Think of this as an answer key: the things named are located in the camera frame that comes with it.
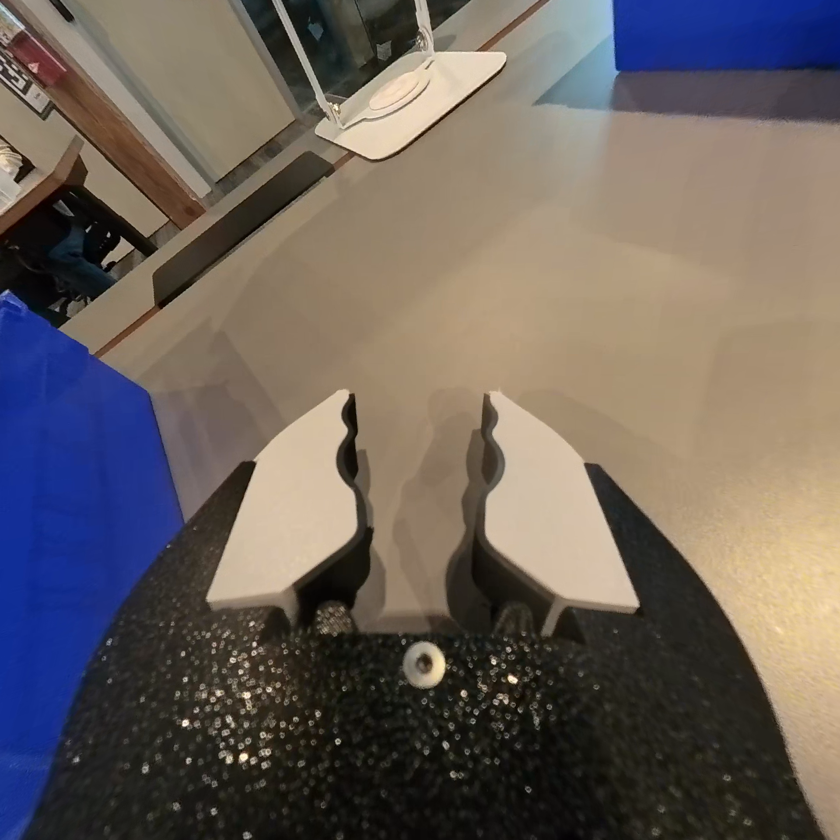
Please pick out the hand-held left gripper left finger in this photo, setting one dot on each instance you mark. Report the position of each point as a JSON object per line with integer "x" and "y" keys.
{"x": 289, "y": 518}

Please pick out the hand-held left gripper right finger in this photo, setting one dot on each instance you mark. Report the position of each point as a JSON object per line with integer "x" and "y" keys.
{"x": 551, "y": 525}

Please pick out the large blue box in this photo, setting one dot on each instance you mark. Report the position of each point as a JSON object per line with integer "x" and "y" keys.
{"x": 72, "y": 525}

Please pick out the black pad on table edge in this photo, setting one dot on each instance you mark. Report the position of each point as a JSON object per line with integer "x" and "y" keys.
{"x": 229, "y": 229}

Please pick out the black office chair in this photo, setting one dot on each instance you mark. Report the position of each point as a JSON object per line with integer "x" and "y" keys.
{"x": 72, "y": 249}

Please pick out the wooden desk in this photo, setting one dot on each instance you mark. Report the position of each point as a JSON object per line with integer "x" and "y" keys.
{"x": 39, "y": 187}

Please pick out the wooden pillar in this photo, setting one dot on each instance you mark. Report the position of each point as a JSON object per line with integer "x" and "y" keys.
{"x": 124, "y": 131}

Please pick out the black and white wall poster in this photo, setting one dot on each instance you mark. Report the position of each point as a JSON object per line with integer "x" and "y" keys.
{"x": 19, "y": 82}

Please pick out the red wall sign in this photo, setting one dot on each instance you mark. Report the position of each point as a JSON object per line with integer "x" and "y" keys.
{"x": 39, "y": 56}

